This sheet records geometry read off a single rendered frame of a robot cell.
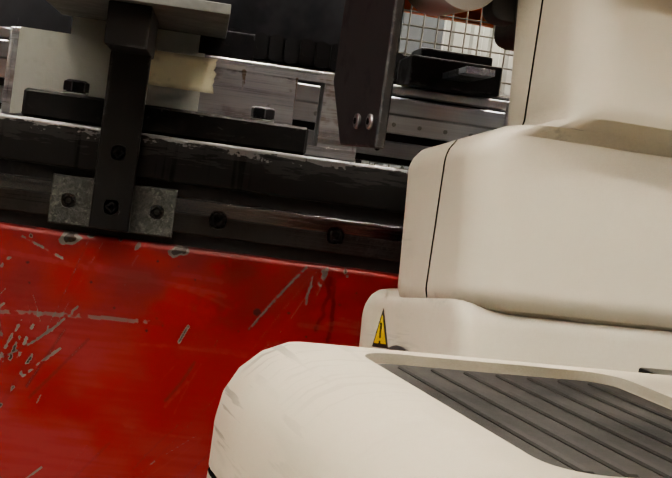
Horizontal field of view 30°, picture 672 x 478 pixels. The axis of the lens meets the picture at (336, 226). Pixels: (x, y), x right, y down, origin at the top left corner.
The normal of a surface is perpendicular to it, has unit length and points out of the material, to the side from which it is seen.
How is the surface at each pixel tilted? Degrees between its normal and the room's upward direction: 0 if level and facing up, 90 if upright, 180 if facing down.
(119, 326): 90
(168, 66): 90
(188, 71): 90
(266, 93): 90
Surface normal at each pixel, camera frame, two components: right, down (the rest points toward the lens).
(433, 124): 0.11, 0.07
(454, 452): -0.01, -1.00
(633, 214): 0.32, -0.04
